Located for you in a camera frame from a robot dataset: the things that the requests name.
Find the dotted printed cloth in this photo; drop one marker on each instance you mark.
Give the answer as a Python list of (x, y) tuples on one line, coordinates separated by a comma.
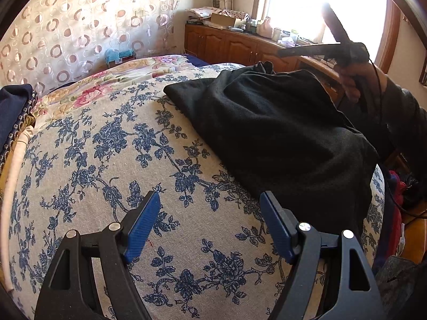
[(235, 14)]

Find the wooden cabinet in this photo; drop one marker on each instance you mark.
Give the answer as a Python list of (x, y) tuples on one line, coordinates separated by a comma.
[(233, 46)]

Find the navy garment with trim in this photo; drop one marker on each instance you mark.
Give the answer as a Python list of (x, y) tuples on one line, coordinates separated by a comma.
[(13, 113)]

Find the circle patterned sheer curtain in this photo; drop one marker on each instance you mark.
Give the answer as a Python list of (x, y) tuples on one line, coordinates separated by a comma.
[(73, 30)]

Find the dark grey cloth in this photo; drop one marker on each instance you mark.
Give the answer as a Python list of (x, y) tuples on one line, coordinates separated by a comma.
[(403, 290)]

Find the pink jug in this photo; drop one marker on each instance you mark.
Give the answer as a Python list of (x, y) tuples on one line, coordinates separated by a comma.
[(266, 27)]

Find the red cloth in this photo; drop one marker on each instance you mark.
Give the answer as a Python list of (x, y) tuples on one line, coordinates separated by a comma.
[(395, 213)]

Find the light blue bag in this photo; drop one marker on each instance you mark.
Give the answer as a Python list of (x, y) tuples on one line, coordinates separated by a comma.
[(119, 56)]

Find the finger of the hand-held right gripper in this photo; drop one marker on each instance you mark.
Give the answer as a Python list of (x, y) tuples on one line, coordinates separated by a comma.
[(335, 23), (313, 50)]

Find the cardboard box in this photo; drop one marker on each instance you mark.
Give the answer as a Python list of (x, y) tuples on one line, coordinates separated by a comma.
[(223, 20)]

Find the navy blue cloth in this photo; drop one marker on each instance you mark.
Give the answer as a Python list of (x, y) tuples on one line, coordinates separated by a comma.
[(195, 60)]

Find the person's right hand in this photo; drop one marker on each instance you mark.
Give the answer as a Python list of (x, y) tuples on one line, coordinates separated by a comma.
[(363, 80)]

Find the person's right forearm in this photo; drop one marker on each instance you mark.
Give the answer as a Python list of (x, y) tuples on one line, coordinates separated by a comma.
[(403, 116)]

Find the blue floral bed sheet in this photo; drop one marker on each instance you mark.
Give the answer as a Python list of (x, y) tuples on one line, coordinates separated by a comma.
[(133, 173)]

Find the white tube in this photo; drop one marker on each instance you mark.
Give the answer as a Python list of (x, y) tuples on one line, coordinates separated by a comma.
[(13, 186)]

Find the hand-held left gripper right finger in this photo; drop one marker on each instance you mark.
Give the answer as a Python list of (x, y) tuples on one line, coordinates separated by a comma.
[(277, 226)]

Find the pink floral blanket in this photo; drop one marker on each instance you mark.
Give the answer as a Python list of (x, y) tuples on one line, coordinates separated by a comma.
[(100, 86)]

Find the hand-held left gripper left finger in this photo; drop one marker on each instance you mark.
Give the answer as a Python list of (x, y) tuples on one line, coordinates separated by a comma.
[(143, 226)]

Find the black printed t-shirt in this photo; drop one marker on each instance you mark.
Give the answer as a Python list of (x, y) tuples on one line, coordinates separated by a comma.
[(273, 126)]

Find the window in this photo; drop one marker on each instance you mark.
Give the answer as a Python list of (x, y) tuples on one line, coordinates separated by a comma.
[(300, 3)]

